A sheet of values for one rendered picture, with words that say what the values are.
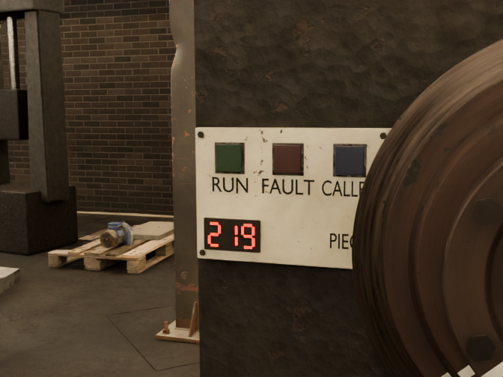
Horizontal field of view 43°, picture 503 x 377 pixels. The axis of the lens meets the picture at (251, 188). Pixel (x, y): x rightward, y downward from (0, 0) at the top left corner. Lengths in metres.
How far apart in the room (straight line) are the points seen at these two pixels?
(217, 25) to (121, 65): 6.89
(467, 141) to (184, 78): 2.94
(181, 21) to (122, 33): 4.27
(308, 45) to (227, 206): 0.24
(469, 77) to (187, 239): 3.01
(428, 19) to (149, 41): 6.87
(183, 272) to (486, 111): 3.08
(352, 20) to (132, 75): 6.91
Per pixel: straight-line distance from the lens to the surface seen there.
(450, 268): 0.60
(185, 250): 3.60
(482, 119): 0.65
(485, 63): 0.67
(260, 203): 0.85
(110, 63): 7.84
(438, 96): 0.67
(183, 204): 3.56
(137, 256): 5.05
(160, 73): 7.54
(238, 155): 0.85
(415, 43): 0.83
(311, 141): 0.83
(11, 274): 4.98
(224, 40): 0.88
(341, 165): 0.81
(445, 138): 0.65
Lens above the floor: 1.27
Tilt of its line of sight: 7 degrees down
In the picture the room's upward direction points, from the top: straight up
